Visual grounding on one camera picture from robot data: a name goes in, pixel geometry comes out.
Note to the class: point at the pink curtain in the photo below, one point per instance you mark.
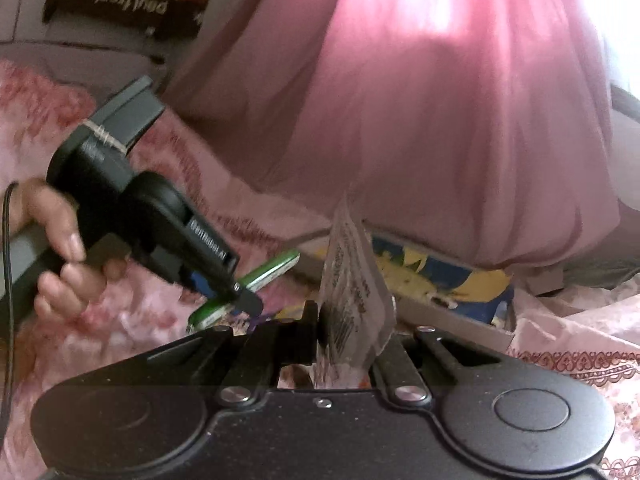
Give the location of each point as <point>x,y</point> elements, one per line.
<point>400,110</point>

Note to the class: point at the green snack packet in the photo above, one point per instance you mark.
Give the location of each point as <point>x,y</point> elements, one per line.
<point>270,270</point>

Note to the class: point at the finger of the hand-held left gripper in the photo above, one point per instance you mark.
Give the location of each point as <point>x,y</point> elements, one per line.
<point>247,302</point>

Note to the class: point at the blue yellow printed tray box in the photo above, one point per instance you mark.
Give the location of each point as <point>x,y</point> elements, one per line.
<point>440,270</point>

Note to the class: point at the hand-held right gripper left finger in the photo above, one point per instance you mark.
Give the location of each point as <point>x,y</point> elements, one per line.
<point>310,335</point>

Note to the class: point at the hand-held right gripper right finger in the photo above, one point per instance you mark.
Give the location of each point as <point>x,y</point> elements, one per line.
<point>402,357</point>

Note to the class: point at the paul frank printed bag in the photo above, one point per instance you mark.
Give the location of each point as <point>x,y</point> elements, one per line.
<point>125,10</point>

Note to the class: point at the person's left hand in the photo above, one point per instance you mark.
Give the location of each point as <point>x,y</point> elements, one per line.
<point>55,210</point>

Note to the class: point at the clear barcode snack packet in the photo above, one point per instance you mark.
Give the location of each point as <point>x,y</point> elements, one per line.
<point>352,280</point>

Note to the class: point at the pink floral blanket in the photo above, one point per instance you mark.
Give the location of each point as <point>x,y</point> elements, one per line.
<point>125,335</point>

